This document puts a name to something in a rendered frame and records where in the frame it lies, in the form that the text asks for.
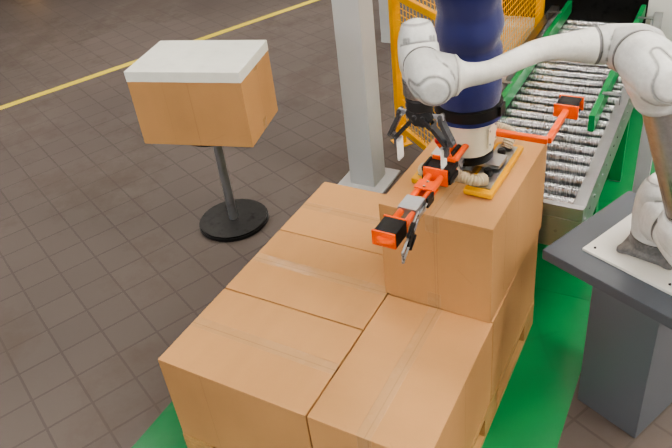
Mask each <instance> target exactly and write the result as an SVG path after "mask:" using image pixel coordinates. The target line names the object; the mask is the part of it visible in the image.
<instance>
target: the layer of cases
mask: <svg viewBox="0 0 672 448"><path fill-rule="evenodd" d="M385 195H386V194H382V193H377V192H373V191H368V190H363V189H358V188H353V187H348V186H343V185H338V184H333V183H328V182H324V183H323V184H322V185H321V186H320V187H319V188H318V189H317V191H316V192H315V193H314V194H313V195H312V196H311V197H310V198H309V199H308V200H307V201H306V202H305V203H304V204H303V205H302V206H301V208H300V209H299V210H298V211H297V212H296V213H295V214H294V215H293V216H292V217H291V218H290V219H289V220H288V221H287V222H286V223H285V225H284V226H283V227H282V228H281V229H280V230H279V231H278V232H277V233H276V234H275V235H274V236H273V237H272V238H271V239H270V240H269V242H268V243H267V244H266V245H265V246H264V247H263V248H262V249H261V250H260V251H259V252H258V253H257V254H256V255H255V256H254V258H253V259H252V260H251V261H250V262H249V263H248V264H247V265H246V266H245V267H244V268H243V269H242V270H241V271H240V272H239V273H238V275H237V276H236V277H235V278H234V279H233V280H232V281H231V282H230V283H229V284H228V285H227V286H226V289H223V290H222V292H221V293H220V294H219V295H218V296H217V297H216V298H215V299H214V300H213V301H212V302H211V303H210V304H209V305H208V306H207V307H206V309H205V310H204V311H203V312H202V313H201V314H200V315H199V316H198V317H197V318H196V319H195V320H194V321H193V322H192V323H191V325H190V326H189V327H188V328H187V329H186V330H185V331H184V332H183V333H182V334H181V335H180V336H179V337H178V338H177V339H176V340H175V342H174V343H173V344H172V345H171V346H170V347H169V348H168V349H167V350H166V351H165V352H164V353H163V354H162V355H161V356H160V357H159V359H158V362H159V365H160V368H161V370H162V373H163V376H164V379H165V382H166V385H167V387H168V390H169V393H170V396H171V399H172V402H173V405H174V407H175V410H176V413H177V416H178V419H179V422H180V425H181V427H182V430H183V433H184V434H186V435H189V436H191V437H193V438H196V439H198V440H200V441H203V442H205V443H207V444H209V445H212V446H214V447H216V448H471V446H472V444H473V441H474V439H475V437H476V434H477V432H478V429H479V427H480V425H481V422H482V420H483V418H484V415H485V413H486V411H487V408H488V406H489V403H490V401H491V399H492V396H493V394H494V392H495V389H496V387H497V385H498V382H499V380H500V378H501V375H502V373H503V370H504V368H505V366H506V363H507V361H508V359H509V356H510V354H511V352H512V349H513V347H514V345H515V342H516V340H517V337H518V335H519V333H520V330H521V328H522V326H523V323H524V321H525V319H526V316H527V314H528V312H529V309H530V307H531V304H532V302H533V300H534V289H535V275H536V262H537V248H538V235H539V232H538V233H537V235H536V237H535V239H534V241H533V243H532V245H531V247H530V249H529V251H528V253H527V254H526V256H525V258H524V260H523V262H522V264H521V266H520V268H519V270H518V272H517V274H516V275H515V277H514V279H513V281H512V283H511V285H510V287H509V289H508V291H507V293H506V295H505V296H504V298H503V300H502V302H501V304H500V306H499V308H498V310H497V312H496V314H495V316H494V317H493V319H492V321H491V323H487V322H484V321H480V320H477V319H474V318H470V317H467V316H464V315H460V314H457V313H453V312H450V311H447V310H443V309H440V308H437V307H433V306H430V305H427V304H423V303H420V302H416V301H413V300H410V299H406V298H403V297H400V296H396V295H393V294H390V293H386V288H385V276H384V264H383V252H382V246H379V245H375V244H373V243H372V233H371V230H372V229H375V227H376V226H377V225H378V224H379V223H380V216H379V202H380V201H381V200H382V199H383V198H384V196H385Z"/></svg>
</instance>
